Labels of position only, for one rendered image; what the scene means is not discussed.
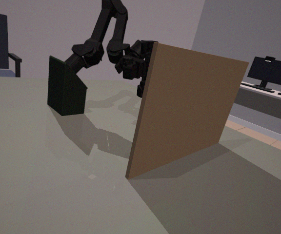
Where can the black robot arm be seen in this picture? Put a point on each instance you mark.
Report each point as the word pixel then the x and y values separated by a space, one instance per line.
pixel 93 51

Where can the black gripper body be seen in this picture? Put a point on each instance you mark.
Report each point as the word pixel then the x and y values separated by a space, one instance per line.
pixel 142 66

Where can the brown flat board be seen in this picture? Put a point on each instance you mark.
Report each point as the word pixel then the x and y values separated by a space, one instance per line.
pixel 187 98

